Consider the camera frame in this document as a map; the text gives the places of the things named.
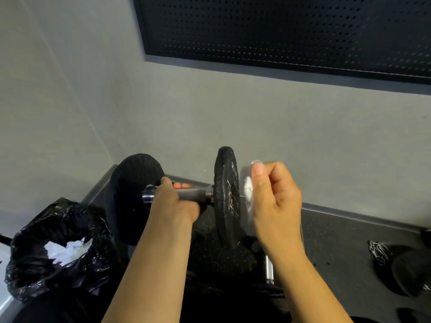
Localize person's right hand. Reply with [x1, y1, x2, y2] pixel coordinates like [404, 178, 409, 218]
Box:
[250, 161, 303, 256]

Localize person's left hand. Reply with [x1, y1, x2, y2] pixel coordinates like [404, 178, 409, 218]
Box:
[148, 176, 207, 230]

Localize white wipe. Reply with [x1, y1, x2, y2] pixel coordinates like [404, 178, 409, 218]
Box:
[242, 159, 265, 217]

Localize black plate dumbbell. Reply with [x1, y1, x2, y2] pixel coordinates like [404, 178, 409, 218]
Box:
[106, 146, 243, 250]

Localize person's left forearm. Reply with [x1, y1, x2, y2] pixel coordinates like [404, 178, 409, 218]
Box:
[101, 223, 194, 323]

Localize person's right forearm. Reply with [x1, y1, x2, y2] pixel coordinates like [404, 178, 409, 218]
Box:
[265, 245, 354, 323]

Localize black rubber mat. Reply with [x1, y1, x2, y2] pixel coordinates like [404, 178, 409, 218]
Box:
[81, 164, 431, 323]

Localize crumpled white tissues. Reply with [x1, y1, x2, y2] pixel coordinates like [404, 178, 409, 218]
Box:
[43, 236, 93, 267]

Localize black weight plate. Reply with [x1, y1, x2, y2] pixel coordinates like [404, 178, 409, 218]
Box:
[377, 244, 431, 299]

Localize black trash bag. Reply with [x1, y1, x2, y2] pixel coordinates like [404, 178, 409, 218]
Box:
[5, 198, 120, 304]

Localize black dumbbell with chrome handle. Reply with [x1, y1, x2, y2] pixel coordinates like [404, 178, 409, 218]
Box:
[183, 232, 294, 315]

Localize silver metal chain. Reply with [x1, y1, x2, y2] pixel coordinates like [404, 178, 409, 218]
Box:
[367, 240, 393, 266]

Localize black perforated wall panel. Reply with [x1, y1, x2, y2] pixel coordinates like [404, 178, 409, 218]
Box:
[132, 0, 431, 96]

